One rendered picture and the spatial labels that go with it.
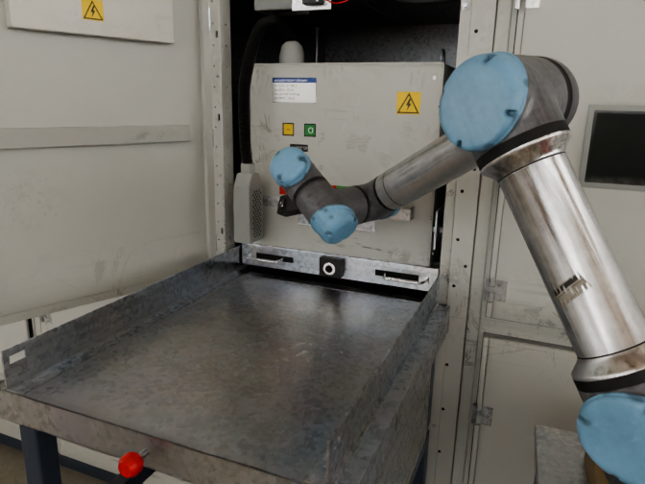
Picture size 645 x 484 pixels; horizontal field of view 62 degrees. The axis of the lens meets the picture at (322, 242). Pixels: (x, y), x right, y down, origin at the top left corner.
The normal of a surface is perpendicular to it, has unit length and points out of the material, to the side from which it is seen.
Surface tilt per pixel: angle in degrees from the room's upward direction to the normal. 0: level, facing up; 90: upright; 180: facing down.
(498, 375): 90
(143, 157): 90
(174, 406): 0
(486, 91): 85
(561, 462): 0
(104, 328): 90
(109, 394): 0
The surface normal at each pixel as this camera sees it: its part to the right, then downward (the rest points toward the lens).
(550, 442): 0.02, -0.97
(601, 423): -0.69, 0.30
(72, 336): 0.92, 0.11
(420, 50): -0.39, 0.22
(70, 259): 0.72, 0.19
